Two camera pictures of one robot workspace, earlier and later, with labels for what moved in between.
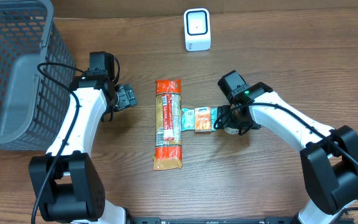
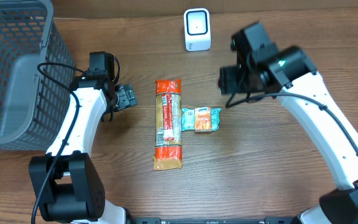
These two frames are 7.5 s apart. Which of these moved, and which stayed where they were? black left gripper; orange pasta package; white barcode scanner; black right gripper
Moved: black right gripper
Stayed: orange pasta package; black left gripper; white barcode scanner
